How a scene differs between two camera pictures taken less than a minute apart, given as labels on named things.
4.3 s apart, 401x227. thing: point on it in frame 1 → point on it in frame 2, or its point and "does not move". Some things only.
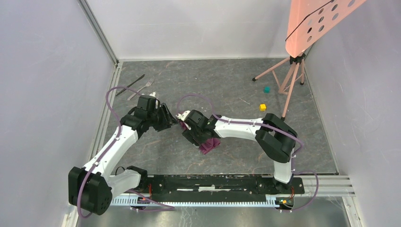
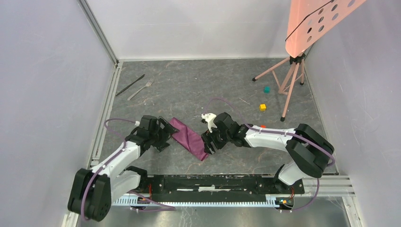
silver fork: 148,84 does not move
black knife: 124,90 does not move
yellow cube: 263,107 does not move
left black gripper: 171,120 → 161,144
